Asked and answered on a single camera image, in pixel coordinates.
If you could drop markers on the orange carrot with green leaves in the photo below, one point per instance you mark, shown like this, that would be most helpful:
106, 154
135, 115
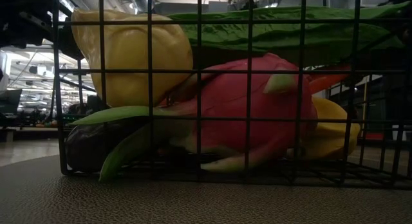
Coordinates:
322, 82

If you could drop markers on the green romaine lettuce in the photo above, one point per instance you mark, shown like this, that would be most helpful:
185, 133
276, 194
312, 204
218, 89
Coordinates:
273, 34

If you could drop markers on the dark purple eggplant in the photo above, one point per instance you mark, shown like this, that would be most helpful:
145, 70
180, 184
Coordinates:
87, 146

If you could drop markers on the grey round mat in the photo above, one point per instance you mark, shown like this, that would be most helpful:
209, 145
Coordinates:
193, 204

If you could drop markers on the pink dragon fruit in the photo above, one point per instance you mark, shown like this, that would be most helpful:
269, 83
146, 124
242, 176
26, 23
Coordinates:
231, 98

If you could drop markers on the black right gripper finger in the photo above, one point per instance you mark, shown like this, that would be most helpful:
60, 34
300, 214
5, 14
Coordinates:
406, 34

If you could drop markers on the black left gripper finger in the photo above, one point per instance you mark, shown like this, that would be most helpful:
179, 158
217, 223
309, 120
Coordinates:
69, 40

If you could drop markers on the dark computer monitor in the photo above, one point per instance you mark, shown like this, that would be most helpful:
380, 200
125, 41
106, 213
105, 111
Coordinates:
9, 101

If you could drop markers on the red orange box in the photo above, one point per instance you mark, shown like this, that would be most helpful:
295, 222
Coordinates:
375, 136

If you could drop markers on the yellow bell pepper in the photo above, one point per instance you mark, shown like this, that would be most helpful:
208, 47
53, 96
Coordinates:
128, 56

